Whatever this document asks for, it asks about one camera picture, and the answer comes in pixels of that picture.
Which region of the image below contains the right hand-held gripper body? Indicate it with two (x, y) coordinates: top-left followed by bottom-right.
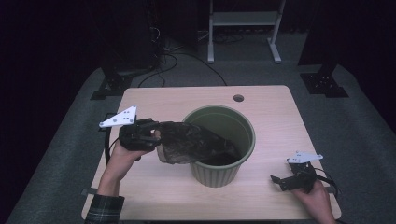
(286, 151), (324, 193)

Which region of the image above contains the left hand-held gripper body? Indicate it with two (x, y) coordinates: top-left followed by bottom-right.
(98, 105), (162, 152)

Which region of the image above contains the black plastic garbage bag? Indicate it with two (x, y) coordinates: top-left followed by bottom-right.
(155, 120), (242, 166)

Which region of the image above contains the green ribbed trash bin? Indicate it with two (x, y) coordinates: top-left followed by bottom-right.
(181, 105), (257, 189)

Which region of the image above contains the person's left hand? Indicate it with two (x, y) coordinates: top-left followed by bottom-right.
(104, 130), (162, 188)

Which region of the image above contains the person's right hand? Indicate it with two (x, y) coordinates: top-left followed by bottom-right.
(291, 180), (338, 224)

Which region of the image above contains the black stand base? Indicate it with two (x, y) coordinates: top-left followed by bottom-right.
(300, 60), (349, 99)
(90, 59), (134, 101)

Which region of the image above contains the dark equipment cabinet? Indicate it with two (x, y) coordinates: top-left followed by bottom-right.
(101, 0), (164, 73)

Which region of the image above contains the white metal stand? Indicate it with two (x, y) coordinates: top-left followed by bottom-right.
(207, 0), (287, 64)

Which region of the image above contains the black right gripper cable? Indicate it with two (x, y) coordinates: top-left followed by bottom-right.
(313, 167), (341, 198)

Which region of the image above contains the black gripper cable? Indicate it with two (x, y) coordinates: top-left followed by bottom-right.
(104, 127), (120, 166)
(313, 167), (341, 198)

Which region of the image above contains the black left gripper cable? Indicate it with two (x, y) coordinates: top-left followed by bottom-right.
(104, 127), (120, 166)

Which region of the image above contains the black floor cable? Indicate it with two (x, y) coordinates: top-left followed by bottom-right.
(137, 50), (228, 89)

